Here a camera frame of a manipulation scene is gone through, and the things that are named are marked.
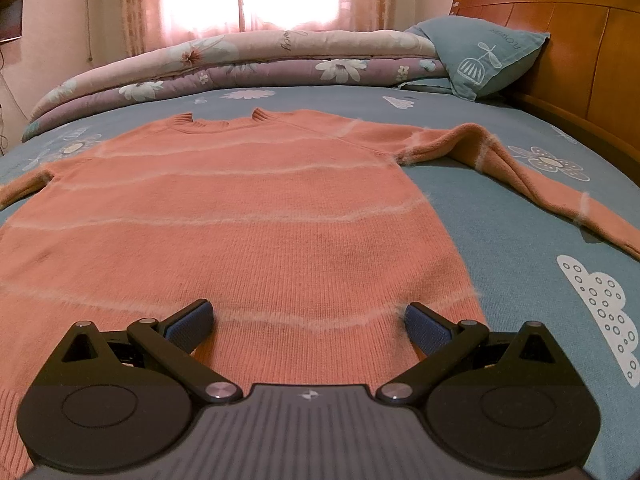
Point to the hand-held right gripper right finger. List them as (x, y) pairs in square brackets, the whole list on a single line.
[(425, 327)]

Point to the pink striped curtain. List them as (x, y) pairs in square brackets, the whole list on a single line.
[(200, 0)]

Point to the wall television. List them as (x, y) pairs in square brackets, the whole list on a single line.
[(11, 10)]

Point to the orange striped sweater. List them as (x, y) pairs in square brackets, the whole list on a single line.
[(240, 220)]

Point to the blue printed pillow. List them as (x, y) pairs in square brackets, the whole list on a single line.
[(490, 55)]

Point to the folded floral quilt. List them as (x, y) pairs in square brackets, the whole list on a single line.
[(225, 60)]

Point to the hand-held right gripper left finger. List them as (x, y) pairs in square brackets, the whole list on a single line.
[(192, 322)]

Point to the wooden headboard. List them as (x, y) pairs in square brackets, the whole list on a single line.
[(590, 45)]

